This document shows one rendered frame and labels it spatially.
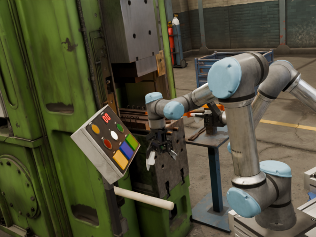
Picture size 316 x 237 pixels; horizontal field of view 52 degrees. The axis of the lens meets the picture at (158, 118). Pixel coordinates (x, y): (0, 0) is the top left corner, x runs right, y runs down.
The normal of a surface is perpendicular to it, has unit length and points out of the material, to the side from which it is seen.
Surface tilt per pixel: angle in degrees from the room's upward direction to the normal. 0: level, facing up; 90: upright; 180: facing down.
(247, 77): 84
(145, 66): 90
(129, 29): 90
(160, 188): 90
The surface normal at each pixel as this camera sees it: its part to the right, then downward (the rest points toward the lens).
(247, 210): -0.76, 0.41
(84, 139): -0.18, 0.33
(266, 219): -0.70, 0.01
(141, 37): 0.81, 0.08
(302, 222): -0.13, -0.94
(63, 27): -0.57, 0.31
